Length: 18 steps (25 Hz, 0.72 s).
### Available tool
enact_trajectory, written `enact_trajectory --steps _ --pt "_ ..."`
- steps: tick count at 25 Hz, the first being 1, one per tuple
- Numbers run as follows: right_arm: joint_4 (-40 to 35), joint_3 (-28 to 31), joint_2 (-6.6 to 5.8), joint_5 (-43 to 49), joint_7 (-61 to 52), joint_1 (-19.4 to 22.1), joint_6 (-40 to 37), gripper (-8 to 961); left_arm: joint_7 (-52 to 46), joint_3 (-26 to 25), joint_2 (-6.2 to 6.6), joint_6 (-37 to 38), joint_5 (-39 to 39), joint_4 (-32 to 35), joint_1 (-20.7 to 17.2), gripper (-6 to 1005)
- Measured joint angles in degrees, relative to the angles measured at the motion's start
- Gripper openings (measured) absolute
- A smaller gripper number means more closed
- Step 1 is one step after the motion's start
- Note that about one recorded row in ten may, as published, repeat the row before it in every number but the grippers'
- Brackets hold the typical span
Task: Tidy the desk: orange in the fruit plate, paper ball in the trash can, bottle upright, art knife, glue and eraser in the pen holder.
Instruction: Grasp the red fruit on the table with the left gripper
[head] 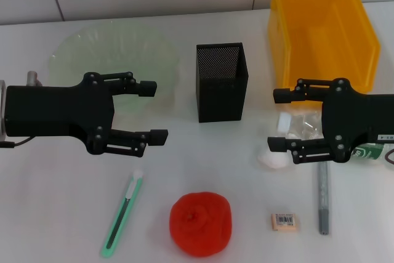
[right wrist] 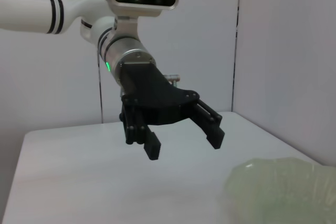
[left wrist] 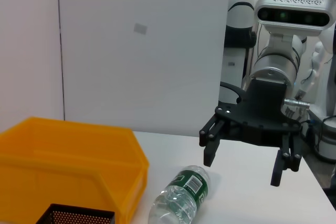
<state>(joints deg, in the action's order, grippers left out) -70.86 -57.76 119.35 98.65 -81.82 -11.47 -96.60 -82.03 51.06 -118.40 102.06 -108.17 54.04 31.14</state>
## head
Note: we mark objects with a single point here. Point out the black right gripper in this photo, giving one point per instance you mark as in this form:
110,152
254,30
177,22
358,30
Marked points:
354,118

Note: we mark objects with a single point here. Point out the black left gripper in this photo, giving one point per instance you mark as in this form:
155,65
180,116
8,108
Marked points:
58,110

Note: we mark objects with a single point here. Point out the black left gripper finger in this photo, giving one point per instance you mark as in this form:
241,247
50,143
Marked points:
157,136

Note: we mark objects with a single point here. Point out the clear green-label water bottle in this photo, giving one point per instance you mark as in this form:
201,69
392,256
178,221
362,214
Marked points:
303,124

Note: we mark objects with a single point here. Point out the white paper ball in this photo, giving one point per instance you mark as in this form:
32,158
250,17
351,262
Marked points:
271,159

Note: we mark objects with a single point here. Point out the red-orange knitted toy orange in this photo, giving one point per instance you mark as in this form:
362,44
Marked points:
200,224

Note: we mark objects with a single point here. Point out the green glass fruit plate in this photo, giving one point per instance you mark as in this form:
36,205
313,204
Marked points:
123,47

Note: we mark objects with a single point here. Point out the black mesh pen holder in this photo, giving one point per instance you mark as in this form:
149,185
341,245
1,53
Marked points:
221,103

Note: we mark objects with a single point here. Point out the green utility knife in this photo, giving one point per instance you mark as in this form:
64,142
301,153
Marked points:
121,213

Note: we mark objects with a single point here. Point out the grey glitter pen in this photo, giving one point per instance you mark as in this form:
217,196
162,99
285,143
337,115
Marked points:
323,201

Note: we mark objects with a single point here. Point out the beige eraser with barcode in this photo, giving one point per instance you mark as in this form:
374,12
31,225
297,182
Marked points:
283,222

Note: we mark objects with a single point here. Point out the yellow plastic bin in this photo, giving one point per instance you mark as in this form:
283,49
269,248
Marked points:
323,44

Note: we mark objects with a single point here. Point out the silver left wrist post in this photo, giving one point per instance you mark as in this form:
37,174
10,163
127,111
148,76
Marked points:
32,79

